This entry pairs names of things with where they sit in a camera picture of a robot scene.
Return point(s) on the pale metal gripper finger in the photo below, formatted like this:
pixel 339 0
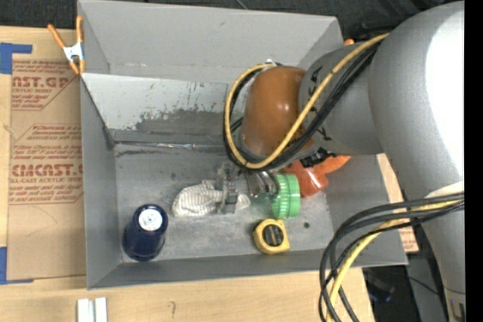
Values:
pixel 234 198
pixel 223 198

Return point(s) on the white striped cloth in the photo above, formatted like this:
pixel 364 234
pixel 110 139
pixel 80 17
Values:
pixel 196 201

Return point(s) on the yellow and black tape measure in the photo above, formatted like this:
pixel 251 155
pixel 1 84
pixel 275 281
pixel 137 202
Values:
pixel 271 235

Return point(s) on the green ribbed plastic bottle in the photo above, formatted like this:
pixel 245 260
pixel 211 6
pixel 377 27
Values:
pixel 287 196

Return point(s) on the orange plastic bottle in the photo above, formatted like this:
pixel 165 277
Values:
pixel 309 181

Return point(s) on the dark blue cup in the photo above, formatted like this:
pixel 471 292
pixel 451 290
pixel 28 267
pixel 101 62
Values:
pixel 145 237

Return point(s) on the grey metal bin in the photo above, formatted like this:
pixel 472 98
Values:
pixel 181 34

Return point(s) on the brown cardboard board red print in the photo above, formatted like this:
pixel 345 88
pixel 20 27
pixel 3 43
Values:
pixel 45 230

